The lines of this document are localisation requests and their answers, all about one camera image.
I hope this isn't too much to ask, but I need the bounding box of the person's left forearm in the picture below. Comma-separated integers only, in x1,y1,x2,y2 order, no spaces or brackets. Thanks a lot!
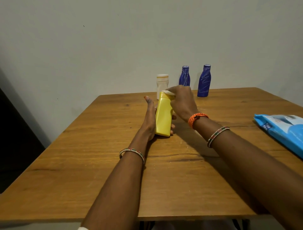
80,132,154,230

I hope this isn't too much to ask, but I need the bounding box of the blue wet wipes pack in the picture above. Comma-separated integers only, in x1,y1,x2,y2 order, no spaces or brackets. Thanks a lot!
253,114,303,160

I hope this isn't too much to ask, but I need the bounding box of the orange thread wristband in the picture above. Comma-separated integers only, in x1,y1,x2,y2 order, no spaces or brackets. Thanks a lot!
187,112,210,130

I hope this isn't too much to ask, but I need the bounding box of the white bottle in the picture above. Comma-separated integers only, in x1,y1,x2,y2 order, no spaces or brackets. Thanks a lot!
156,74,169,100

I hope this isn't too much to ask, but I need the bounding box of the black metal table leg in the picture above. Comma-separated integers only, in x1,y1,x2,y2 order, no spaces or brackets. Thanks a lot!
232,219,250,230
138,221,156,230

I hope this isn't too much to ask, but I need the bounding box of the blue scribbled bottle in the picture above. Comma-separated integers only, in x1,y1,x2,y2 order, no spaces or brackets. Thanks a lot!
197,64,211,98
178,65,191,87

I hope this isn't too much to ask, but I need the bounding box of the wooden table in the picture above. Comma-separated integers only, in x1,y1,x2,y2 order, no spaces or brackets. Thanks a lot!
0,87,303,223

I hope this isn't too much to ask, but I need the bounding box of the person's right forearm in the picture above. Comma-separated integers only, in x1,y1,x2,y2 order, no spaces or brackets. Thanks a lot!
193,116,303,230

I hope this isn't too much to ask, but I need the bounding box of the person's right hand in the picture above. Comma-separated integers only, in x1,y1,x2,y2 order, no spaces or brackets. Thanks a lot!
165,85,200,123

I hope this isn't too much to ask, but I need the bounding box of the thin beaded bangle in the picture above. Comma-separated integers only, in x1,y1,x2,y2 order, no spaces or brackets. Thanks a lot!
207,126,231,148
119,148,145,165

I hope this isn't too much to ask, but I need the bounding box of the yellow bottle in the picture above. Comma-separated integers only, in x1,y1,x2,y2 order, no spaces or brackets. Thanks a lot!
155,91,176,137

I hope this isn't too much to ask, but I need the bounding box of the person's left hand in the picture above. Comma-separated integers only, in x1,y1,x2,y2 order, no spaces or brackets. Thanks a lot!
140,95,177,142

